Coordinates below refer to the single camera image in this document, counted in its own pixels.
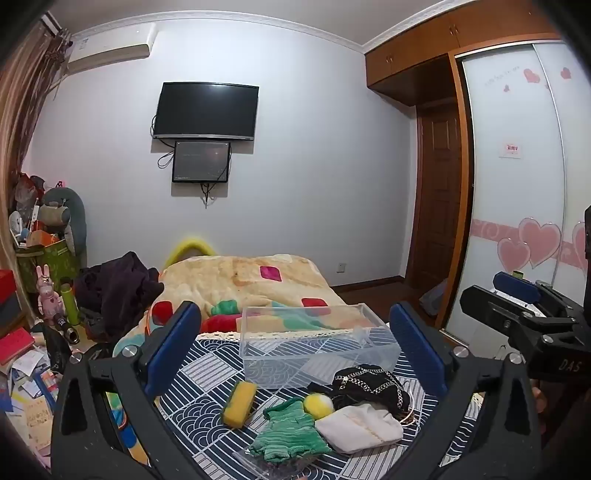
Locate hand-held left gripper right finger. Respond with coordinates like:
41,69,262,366
389,301,543,480

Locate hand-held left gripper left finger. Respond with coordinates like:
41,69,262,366
50,300,204,480

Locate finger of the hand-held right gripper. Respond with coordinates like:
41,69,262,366
459,285,573,344
492,270,555,305

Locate black cloth with chain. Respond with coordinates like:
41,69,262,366
307,364,413,416

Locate yellow sponge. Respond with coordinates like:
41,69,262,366
222,381,258,426

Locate clear plastic storage box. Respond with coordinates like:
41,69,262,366
239,303,402,388

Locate white fabric pouch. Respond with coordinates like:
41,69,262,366
315,402,404,454

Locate yellow fluffy ball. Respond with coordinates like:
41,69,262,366
303,392,335,419

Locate green knitted cloth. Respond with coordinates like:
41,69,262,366
249,399,333,463

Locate blue wave pattern bed sheet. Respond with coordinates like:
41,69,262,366
152,330,481,480

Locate dark clothing pile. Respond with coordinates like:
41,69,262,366
74,251,164,342

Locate colourful printed bed cover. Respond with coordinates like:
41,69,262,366
104,392,153,464

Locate orange printed blanket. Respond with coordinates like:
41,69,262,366
113,253,384,356

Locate white heart print sliding door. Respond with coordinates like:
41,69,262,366
536,39,591,315
445,44,566,344

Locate black cylinder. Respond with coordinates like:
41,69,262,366
53,314,81,344

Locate green cylinder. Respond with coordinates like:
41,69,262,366
61,282,81,326

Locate brown wooden door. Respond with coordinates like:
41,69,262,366
409,104,465,296

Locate pink bunny toy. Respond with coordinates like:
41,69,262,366
36,265,65,319

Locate green storage box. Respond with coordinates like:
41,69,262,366
16,237,79,289

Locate pile of papers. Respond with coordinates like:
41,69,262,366
0,351,61,457

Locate clear plastic bag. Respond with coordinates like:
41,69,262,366
233,445,324,480

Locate red book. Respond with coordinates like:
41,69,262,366
0,328,35,365

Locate grey plush pillow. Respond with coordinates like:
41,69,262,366
39,187,88,254

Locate red box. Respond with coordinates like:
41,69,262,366
0,270,19,301

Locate wooden overhead cabinet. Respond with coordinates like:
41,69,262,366
365,0,561,107

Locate brown striped curtain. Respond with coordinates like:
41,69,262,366
0,14,70,259

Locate white air conditioner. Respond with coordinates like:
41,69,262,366
67,23,158,75

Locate yellow ring pillow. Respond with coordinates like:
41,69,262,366
161,235,217,268

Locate small black wall monitor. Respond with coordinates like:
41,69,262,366
172,141,232,184

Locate black wall television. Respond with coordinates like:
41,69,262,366
152,82,259,141

